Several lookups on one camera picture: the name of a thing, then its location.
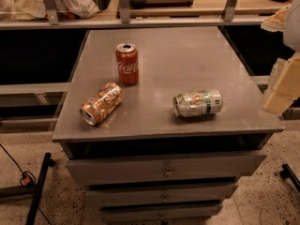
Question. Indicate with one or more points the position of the black stand leg right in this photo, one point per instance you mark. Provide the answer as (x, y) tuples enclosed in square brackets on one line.
[(287, 173)]

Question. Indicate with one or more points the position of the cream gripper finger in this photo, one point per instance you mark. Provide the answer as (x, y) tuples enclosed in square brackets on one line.
[(275, 23), (283, 86)]

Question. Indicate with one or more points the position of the black stand leg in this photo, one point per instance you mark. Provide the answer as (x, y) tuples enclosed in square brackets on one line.
[(287, 173), (31, 186)]

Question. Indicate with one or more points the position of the orange crushed soda can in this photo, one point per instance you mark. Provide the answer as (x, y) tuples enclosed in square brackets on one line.
[(96, 109)]

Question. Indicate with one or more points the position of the red Coca-Cola can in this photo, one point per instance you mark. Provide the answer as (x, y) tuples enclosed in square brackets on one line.
[(127, 63)]

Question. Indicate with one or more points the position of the white green soda can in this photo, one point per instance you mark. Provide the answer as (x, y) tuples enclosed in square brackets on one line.
[(194, 104)]

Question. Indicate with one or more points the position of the black stand leg left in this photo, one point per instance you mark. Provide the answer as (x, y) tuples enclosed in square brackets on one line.
[(31, 186)]

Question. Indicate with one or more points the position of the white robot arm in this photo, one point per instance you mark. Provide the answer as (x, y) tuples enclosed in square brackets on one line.
[(291, 33)]

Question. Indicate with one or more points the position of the grey metal shelf rail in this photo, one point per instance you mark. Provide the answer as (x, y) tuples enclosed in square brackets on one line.
[(119, 13)]

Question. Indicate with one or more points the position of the white cloth on shelf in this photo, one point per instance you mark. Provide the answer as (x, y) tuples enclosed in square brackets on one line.
[(28, 10)]

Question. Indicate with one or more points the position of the grey drawer cabinet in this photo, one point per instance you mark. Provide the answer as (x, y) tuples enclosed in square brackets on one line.
[(145, 163)]

